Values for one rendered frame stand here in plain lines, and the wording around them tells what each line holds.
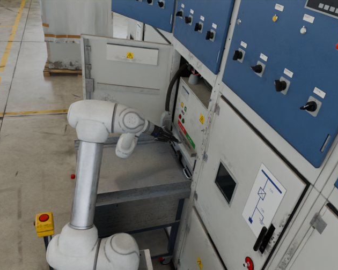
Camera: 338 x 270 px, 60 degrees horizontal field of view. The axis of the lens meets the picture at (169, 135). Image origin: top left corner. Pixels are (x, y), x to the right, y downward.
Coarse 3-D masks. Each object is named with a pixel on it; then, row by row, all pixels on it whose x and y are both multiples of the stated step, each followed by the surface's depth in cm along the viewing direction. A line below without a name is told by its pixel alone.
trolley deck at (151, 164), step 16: (144, 144) 223; (160, 144) 225; (112, 160) 203; (128, 160) 205; (144, 160) 207; (160, 160) 209; (112, 176) 189; (128, 176) 191; (144, 176) 193; (160, 176) 195; (176, 176) 197; (176, 192) 184; (96, 208) 168; (112, 208) 173
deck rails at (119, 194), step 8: (144, 136) 224; (152, 136) 226; (104, 144) 216; (112, 144) 217; (160, 184) 179; (168, 184) 181; (176, 184) 183; (184, 184) 186; (104, 192) 168; (112, 192) 169; (120, 192) 172; (128, 192) 174; (136, 192) 176; (144, 192) 178; (152, 192) 180; (160, 192) 182; (96, 200) 169; (104, 200) 171
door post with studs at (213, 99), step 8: (232, 16) 126; (232, 24) 127; (232, 32) 127; (224, 48) 135; (224, 56) 135; (224, 64) 136; (216, 80) 144; (216, 88) 145; (216, 96) 146; (208, 112) 156; (208, 120) 156; (208, 128) 157; (200, 144) 169; (200, 152) 169; (200, 160) 170; (192, 184) 185; (192, 192) 185; (192, 200) 187; (184, 224) 204; (184, 232) 205; (176, 264) 228
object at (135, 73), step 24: (96, 48) 198; (120, 48) 196; (144, 48) 196; (168, 48) 199; (96, 72) 208; (120, 72) 208; (144, 72) 208; (168, 72) 205; (96, 96) 219; (120, 96) 219; (144, 96) 219
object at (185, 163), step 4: (176, 144) 215; (176, 148) 216; (180, 148) 210; (184, 156) 203; (184, 160) 203; (184, 164) 203; (188, 164) 196; (188, 168) 196; (188, 172) 197; (192, 172) 191
